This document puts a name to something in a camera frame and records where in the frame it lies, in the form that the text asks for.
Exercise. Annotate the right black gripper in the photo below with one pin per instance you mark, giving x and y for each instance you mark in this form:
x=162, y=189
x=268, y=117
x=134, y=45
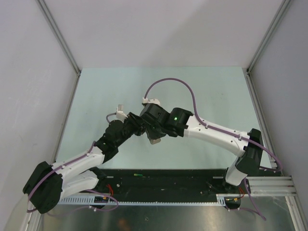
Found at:
x=151, y=134

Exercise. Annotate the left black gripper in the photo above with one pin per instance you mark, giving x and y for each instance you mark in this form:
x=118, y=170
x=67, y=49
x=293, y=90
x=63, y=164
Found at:
x=137, y=122

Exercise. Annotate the white remote control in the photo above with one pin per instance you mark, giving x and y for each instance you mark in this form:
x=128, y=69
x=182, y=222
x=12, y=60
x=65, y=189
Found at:
x=154, y=141

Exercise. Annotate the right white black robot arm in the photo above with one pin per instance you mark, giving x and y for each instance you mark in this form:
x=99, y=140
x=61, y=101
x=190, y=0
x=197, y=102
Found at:
x=183, y=123

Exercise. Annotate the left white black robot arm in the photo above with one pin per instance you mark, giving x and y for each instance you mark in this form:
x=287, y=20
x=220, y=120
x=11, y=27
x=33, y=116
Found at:
x=50, y=183

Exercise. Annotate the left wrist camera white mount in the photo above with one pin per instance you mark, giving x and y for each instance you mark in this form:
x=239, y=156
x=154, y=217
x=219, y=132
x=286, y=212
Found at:
x=120, y=114

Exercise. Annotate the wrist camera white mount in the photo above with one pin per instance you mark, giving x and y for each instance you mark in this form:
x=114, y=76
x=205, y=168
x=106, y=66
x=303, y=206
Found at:
x=120, y=114
x=146, y=101

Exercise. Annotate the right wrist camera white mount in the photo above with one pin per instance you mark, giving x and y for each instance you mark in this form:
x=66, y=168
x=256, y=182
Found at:
x=146, y=101

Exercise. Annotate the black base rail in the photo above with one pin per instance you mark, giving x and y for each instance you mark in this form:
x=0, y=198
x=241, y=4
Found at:
x=179, y=186

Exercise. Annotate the left aluminium frame post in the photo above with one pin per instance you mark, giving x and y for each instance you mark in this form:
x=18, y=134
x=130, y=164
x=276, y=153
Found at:
x=58, y=35

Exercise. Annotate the aluminium frame post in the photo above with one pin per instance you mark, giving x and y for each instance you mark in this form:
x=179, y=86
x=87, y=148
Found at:
x=276, y=21
x=58, y=35

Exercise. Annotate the right aluminium frame post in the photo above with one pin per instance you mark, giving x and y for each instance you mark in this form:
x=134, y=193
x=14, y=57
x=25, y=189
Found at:
x=276, y=21

